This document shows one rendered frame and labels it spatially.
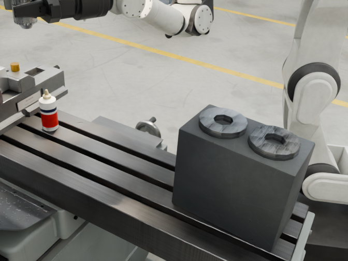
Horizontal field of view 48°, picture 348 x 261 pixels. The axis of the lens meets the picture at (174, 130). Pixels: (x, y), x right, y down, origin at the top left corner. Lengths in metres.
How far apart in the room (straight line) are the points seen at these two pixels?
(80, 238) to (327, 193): 0.77
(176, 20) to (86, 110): 1.91
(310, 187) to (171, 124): 1.61
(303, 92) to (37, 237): 0.77
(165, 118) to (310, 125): 1.76
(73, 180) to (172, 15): 0.50
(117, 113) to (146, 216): 2.11
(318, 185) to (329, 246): 0.19
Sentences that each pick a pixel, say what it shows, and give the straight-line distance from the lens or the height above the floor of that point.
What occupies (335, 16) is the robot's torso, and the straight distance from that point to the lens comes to 1.10.
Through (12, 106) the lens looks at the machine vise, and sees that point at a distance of 1.07.
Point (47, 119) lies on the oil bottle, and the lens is 1.02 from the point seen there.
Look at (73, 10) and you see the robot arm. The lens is 0.90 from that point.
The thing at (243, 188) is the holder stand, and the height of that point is 1.03.
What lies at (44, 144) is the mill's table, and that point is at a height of 0.91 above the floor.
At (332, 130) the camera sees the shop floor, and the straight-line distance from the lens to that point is 3.08.
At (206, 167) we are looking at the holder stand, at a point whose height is 1.04.
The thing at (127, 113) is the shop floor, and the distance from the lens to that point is 2.86.
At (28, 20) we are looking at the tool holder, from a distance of 0.89.
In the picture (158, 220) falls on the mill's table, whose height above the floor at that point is 0.91.
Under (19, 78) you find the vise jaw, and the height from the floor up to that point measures 1.02.
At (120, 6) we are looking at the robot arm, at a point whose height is 1.22.
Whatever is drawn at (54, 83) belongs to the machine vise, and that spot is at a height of 0.96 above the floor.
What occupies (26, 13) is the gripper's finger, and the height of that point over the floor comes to 1.23.
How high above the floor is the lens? 1.49
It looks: 33 degrees down
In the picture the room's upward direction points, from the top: 5 degrees clockwise
